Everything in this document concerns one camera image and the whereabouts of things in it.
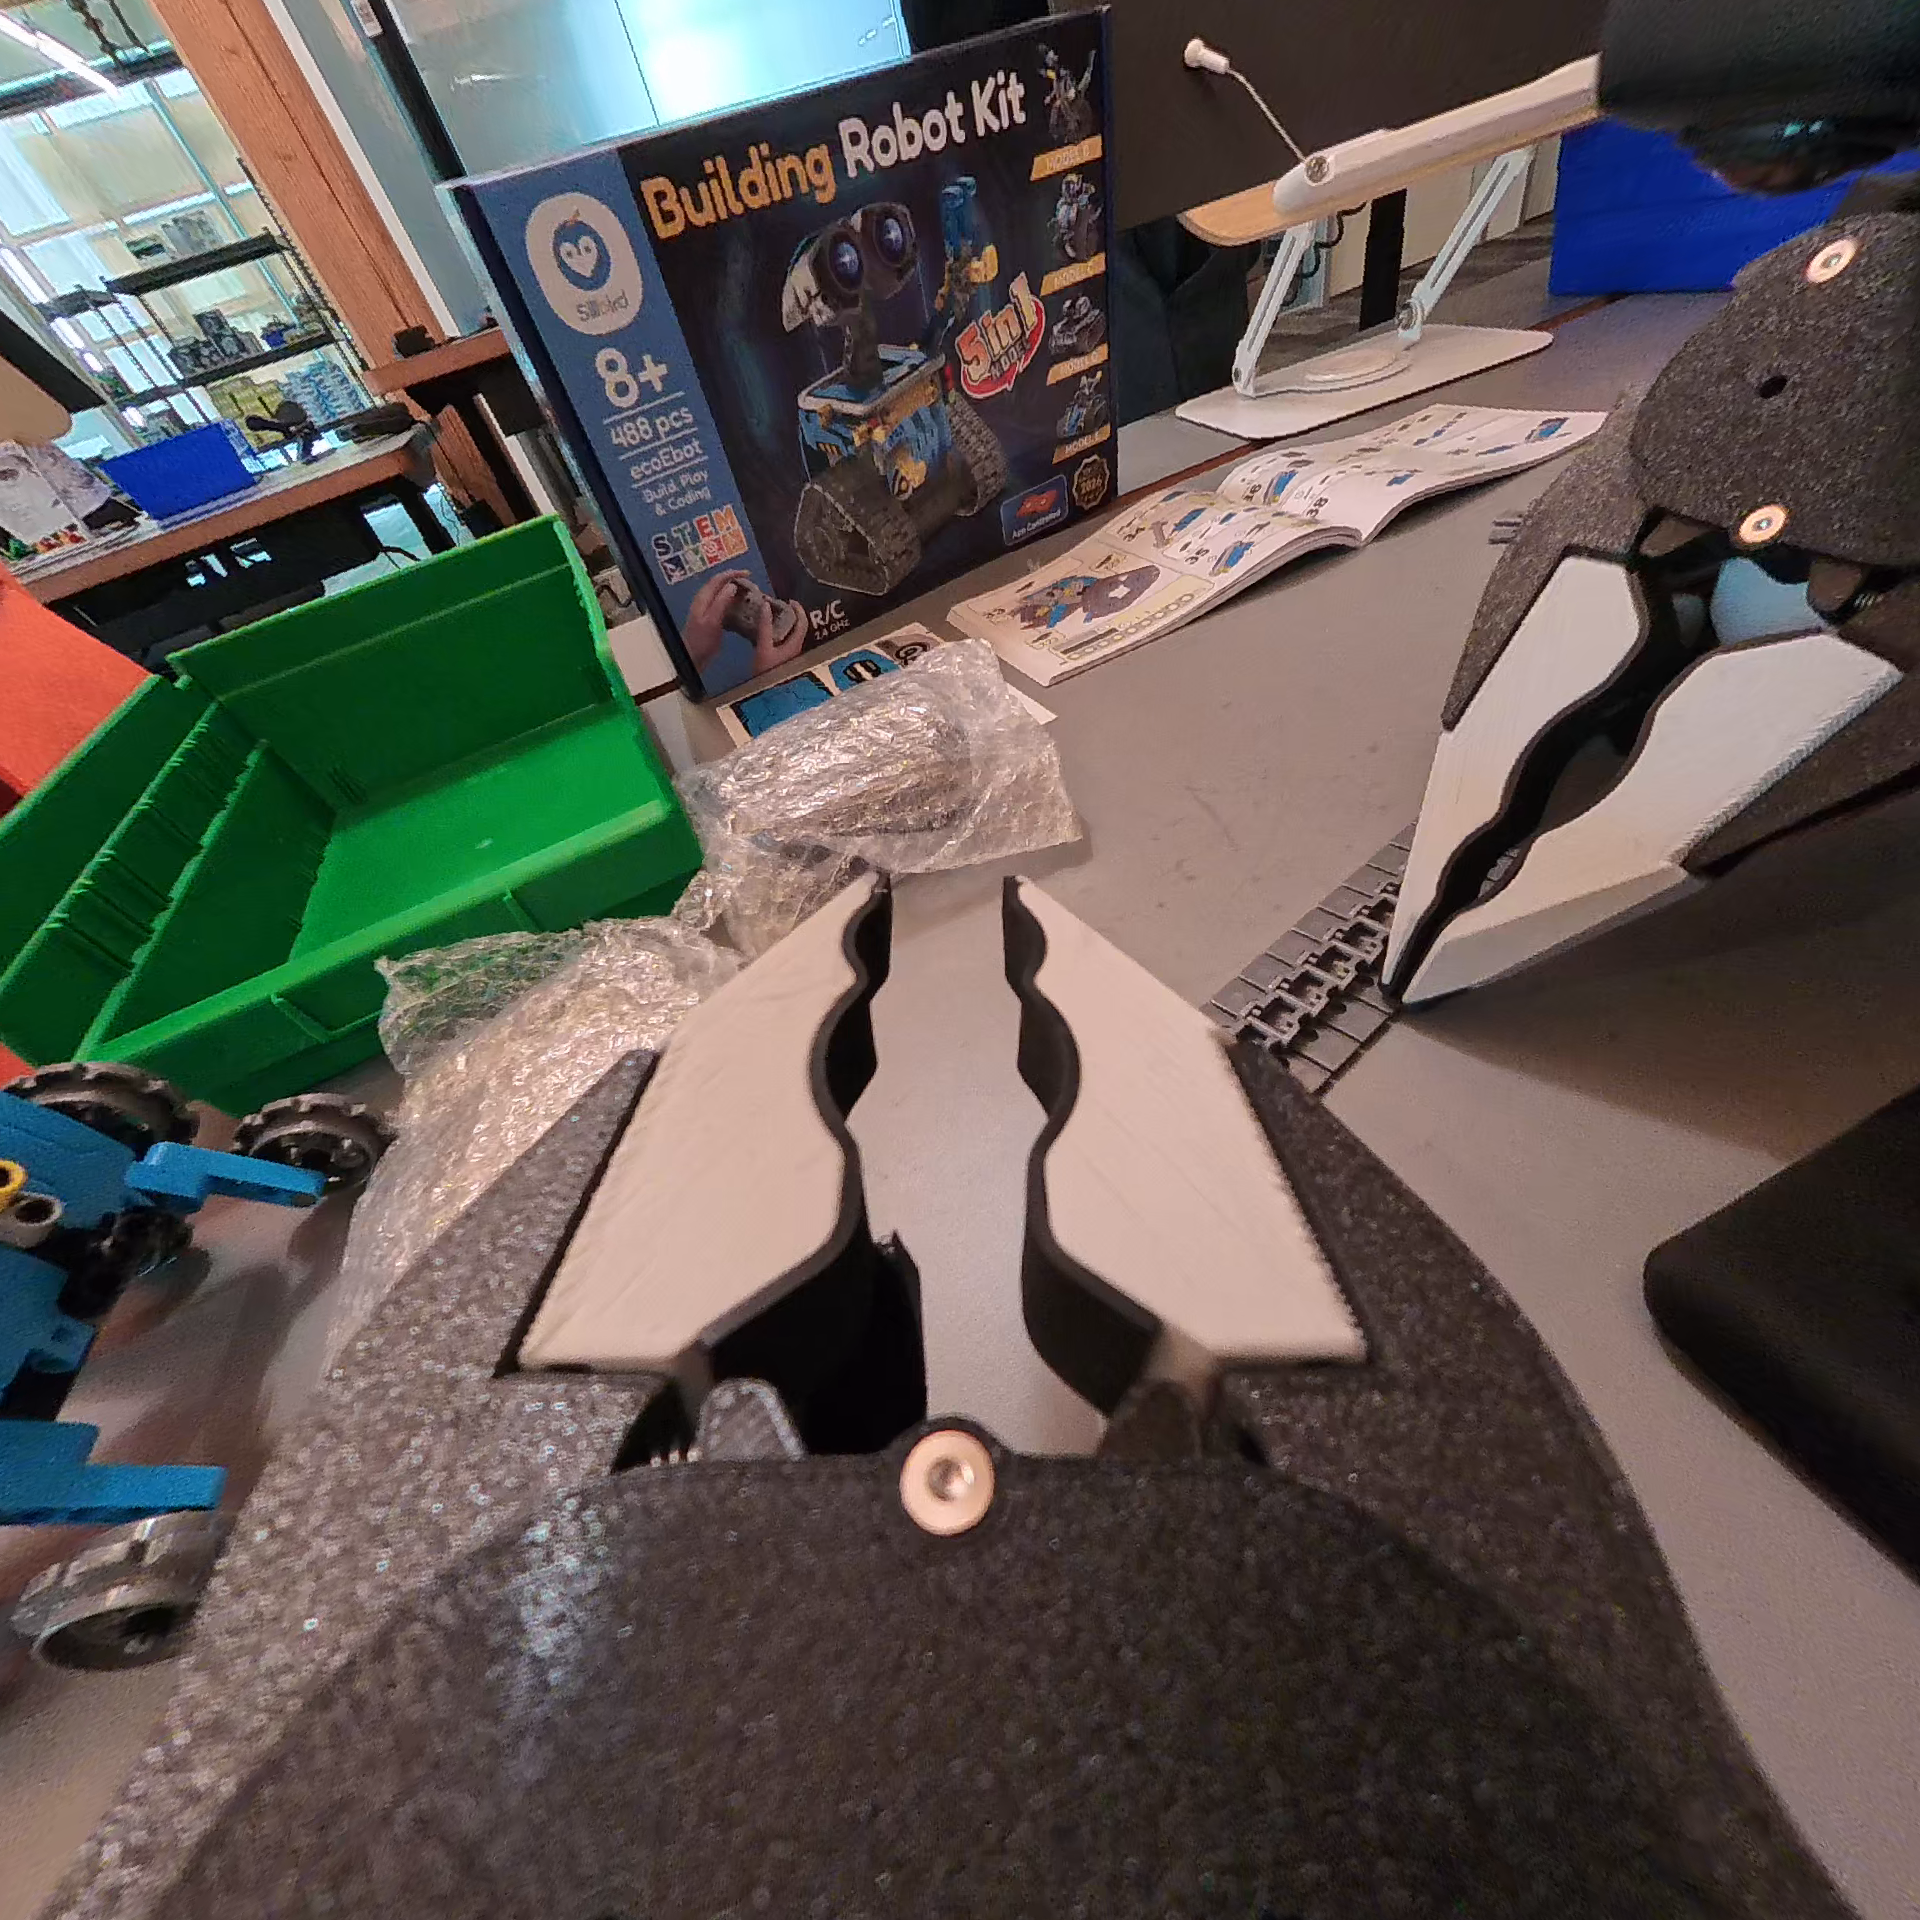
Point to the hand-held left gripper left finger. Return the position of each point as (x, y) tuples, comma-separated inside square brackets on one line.
[(704, 1186)]

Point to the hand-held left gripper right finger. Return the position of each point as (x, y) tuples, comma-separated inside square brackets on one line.
[(1184, 1186)]

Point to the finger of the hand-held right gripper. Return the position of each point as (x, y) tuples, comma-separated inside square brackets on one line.
[(1516, 706), (1694, 765)]

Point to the blue toy robot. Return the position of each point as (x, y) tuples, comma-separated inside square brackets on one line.
[(76, 1276)]

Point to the grey desk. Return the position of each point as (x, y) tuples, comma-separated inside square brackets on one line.
[(1244, 781)]

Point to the blue plastic bin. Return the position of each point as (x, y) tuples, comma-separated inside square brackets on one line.
[(1634, 226)]

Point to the small bubble wrap bag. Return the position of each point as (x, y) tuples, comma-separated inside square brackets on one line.
[(511, 983)]

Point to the instruction booklet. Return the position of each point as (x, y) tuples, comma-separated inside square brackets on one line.
[(1275, 511)]

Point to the green plastic bin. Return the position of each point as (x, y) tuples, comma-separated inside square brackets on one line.
[(420, 839)]

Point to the blue sticker sheet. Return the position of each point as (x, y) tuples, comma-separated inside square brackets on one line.
[(780, 699)]

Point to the black perforated pad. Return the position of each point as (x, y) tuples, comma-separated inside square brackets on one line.
[(1800, 1319)]

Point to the dark blue robot kit box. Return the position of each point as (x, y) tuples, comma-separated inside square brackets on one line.
[(720, 375)]

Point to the wooden background table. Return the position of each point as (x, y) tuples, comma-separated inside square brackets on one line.
[(271, 494)]

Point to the orange chair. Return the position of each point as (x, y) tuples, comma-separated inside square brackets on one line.
[(60, 676)]

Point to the blue storage bin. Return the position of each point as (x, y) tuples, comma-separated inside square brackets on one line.
[(182, 474)]

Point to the black storage shelf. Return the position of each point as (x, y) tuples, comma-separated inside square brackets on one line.
[(225, 330)]

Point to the wooden pillar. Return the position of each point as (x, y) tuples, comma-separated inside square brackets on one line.
[(345, 182)]

